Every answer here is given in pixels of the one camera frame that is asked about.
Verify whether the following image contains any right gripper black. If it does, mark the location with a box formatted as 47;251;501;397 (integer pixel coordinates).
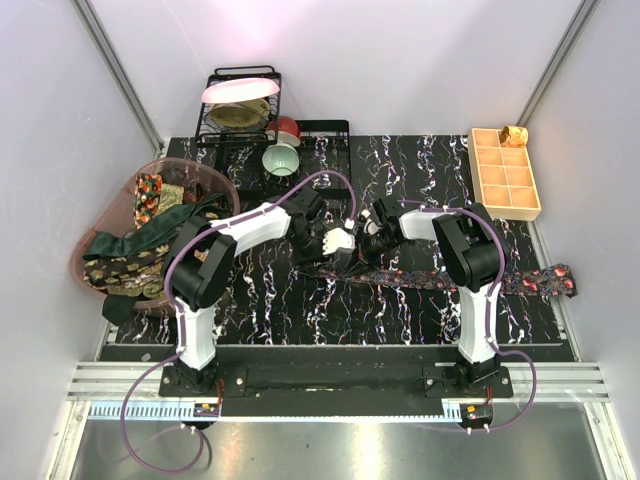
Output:
342;230;402;280

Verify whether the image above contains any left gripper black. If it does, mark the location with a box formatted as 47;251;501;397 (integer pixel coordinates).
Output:
287;228;334;277

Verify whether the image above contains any dark floral red-dotted tie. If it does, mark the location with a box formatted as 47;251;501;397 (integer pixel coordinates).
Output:
315;264;578;298

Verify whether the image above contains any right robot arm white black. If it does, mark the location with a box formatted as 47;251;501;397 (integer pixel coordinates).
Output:
344;199;507;397

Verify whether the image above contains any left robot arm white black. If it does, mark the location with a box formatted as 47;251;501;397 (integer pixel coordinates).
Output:
163;187;356;396

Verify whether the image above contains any pale green ceramic bowl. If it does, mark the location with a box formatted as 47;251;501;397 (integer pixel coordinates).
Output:
262;143;300;177

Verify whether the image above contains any red bowl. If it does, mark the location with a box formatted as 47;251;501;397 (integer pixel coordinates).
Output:
265;116;301;147

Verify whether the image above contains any olive yellow plate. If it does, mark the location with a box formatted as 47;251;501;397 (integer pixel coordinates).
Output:
205;98;271;131

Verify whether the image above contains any olive gold patterned tie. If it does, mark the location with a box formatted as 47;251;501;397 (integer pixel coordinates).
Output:
156;184;184;215

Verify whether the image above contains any wooden compartment box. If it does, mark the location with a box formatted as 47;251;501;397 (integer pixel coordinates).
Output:
468;128;541;222

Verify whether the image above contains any colourful cartoon pattern tie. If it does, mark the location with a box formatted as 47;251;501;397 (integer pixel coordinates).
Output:
134;173;163;229

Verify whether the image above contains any pink plate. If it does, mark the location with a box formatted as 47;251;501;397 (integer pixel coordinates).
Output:
201;77;280;104

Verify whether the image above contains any rolled beige tie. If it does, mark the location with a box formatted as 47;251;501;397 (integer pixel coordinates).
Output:
499;125;529;148

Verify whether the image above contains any dark green tie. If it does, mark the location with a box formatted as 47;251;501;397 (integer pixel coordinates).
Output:
82;192;226;324

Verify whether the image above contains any brown translucent plastic basin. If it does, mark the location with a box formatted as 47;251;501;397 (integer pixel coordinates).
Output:
70;157;240;326

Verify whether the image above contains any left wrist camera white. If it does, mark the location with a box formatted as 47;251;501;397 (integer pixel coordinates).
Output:
322;228;356;256

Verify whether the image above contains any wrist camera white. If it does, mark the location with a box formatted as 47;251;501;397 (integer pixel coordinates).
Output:
322;228;356;256
359;209;379;236

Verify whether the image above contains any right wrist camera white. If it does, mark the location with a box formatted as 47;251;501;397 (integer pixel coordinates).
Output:
359;209;379;236

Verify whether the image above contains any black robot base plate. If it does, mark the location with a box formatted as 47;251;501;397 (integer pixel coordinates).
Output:
159;346;513;422

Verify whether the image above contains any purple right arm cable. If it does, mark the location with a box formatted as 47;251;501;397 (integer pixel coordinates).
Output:
399;199;539;434

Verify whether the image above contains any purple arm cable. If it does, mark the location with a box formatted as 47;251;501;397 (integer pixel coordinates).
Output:
399;199;539;434
121;169;357;472

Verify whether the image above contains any aluminium frame rail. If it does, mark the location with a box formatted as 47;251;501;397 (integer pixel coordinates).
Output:
67;362;608;402

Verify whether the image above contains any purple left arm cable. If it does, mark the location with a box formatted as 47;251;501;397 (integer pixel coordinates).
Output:
121;169;357;472

